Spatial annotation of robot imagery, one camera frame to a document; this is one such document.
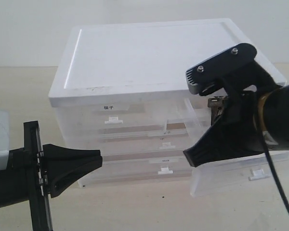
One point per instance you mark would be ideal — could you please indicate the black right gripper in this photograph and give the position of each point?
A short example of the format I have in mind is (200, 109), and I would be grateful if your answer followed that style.
(259, 121)

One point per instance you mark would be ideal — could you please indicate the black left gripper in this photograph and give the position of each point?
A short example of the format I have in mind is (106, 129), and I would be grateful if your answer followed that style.
(24, 178)

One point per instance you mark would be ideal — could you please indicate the key bunch with blue tag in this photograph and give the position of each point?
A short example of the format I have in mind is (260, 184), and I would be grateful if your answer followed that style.
(216, 106)

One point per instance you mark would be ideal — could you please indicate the bottom wide clear drawer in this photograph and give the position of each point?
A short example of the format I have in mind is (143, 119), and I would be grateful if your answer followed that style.
(138, 169)

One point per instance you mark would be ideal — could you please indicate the wide clear drawer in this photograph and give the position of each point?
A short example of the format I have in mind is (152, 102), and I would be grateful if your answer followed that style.
(138, 169)
(149, 143)

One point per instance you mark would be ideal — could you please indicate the middle wide clear drawer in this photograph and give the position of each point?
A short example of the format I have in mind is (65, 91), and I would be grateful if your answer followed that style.
(149, 143)

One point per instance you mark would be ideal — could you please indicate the translucent plastic drawer cabinet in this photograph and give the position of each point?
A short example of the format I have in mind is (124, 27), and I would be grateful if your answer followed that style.
(132, 63)

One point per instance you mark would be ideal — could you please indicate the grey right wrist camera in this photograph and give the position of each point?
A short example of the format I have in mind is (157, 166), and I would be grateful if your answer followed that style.
(228, 69)

